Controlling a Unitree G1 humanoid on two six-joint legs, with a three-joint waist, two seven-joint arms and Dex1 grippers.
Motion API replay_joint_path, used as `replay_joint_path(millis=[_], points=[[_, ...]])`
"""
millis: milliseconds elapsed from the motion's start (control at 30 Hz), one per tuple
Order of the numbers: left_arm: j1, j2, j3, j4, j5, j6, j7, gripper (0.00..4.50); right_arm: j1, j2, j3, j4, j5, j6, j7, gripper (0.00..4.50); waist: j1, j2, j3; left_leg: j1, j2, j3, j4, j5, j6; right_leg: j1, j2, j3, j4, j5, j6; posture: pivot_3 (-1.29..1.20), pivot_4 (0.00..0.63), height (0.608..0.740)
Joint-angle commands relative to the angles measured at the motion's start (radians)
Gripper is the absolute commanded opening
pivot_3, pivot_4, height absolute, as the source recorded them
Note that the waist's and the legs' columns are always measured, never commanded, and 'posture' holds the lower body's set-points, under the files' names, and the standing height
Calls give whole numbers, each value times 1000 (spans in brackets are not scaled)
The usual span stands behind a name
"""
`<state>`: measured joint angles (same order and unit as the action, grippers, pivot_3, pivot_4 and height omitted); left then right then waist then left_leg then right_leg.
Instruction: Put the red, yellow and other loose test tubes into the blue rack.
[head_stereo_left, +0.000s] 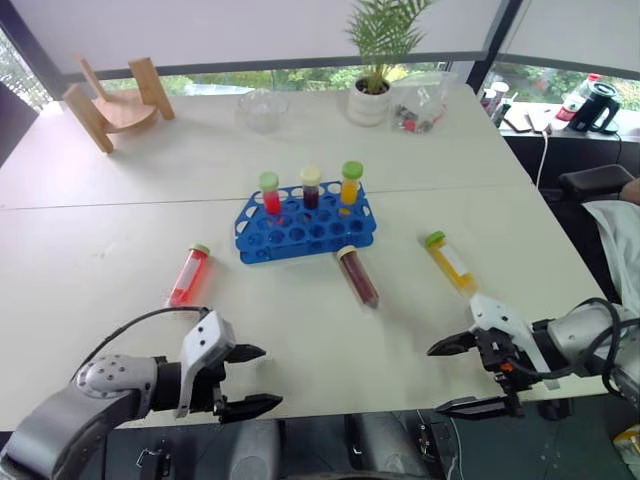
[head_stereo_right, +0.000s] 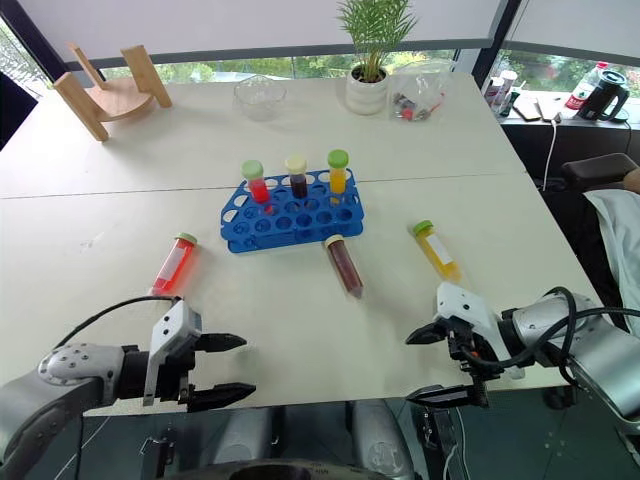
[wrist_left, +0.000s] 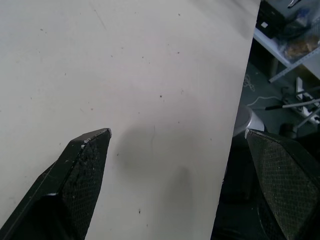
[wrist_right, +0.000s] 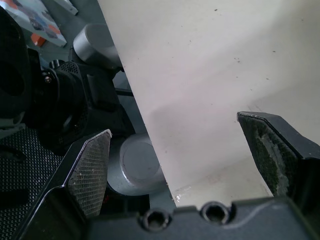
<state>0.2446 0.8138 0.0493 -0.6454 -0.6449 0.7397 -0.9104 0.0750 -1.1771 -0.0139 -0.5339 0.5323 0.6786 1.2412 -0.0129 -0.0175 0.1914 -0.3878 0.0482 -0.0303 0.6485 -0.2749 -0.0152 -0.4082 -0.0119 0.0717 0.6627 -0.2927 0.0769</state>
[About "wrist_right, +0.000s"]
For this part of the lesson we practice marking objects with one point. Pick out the silver cylindrical robot joint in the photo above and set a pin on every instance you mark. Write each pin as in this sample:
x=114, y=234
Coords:
x=138, y=162
x=92, y=45

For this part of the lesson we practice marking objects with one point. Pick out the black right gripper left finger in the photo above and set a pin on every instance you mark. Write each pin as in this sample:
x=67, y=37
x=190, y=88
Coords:
x=87, y=172

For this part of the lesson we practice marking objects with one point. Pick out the black mesh robot panel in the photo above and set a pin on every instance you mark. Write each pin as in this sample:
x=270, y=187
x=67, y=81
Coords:
x=22, y=160

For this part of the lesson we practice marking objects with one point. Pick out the printed picture board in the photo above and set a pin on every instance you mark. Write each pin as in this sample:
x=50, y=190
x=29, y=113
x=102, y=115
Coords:
x=37, y=20

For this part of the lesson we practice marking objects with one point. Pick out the small orange box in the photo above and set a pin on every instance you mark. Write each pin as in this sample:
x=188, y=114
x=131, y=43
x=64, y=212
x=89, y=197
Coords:
x=38, y=40

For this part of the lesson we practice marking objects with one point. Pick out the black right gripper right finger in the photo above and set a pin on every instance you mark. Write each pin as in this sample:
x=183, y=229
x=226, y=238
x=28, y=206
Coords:
x=268, y=152

